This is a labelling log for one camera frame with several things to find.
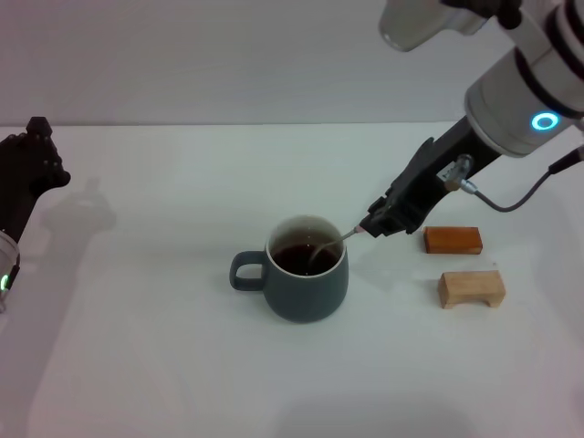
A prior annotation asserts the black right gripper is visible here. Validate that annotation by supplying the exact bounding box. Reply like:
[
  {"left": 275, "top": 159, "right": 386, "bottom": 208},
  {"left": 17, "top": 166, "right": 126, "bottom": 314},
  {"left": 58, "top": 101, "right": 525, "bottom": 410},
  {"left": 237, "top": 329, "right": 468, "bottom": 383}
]
[{"left": 360, "top": 116, "right": 502, "bottom": 238}]

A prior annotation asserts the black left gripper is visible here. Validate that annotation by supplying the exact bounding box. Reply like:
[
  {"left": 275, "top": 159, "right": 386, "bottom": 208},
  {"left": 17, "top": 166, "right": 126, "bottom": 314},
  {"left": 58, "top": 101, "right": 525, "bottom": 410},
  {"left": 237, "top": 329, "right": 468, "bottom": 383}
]
[{"left": 0, "top": 116, "right": 72, "bottom": 245}]

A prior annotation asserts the pink handled metal spoon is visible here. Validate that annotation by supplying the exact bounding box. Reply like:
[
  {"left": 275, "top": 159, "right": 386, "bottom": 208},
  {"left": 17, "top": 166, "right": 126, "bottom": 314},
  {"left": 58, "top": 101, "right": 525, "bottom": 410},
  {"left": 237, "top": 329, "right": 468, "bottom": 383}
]
[{"left": 309, "top": 225, "right": 366, "bottom": 274}]

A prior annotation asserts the grey ceramic mug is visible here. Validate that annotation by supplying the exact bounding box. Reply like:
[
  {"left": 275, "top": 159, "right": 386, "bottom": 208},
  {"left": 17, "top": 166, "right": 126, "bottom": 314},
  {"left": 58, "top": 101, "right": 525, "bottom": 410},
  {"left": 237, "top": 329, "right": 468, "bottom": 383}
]
[{"left": 228, "top": 215, "right": 350, "bottom": 326}]

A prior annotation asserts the orange brown wooden block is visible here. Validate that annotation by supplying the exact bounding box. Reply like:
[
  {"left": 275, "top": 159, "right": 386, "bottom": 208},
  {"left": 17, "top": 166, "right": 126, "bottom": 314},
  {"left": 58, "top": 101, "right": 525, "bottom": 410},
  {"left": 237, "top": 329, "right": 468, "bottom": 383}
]
[{"left": 422, "top": 225, "right": 484, "bottom": 256}]

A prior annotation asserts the light wooden arch block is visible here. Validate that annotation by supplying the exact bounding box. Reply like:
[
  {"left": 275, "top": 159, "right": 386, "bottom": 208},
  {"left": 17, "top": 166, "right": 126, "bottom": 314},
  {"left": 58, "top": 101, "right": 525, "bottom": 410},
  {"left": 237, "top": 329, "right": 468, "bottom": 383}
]
[{"left": 437, "top": 269, "right": 507, "bottom": 310}]

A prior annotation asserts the dark coffee liquid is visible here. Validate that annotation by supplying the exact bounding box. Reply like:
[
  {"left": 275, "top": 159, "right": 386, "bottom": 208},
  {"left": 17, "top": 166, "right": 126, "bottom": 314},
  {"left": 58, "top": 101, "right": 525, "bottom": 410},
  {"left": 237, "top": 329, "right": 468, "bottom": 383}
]
[{"left": 272, "top": 245, "right": 339, "bottom": 277}]

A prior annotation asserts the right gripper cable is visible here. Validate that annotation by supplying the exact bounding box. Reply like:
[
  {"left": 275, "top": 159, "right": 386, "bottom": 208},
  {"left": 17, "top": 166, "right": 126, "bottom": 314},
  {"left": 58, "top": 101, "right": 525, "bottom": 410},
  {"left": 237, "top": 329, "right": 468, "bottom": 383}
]
[{"left": 444, "top": 144, "right": 584, "bottom": 214}]

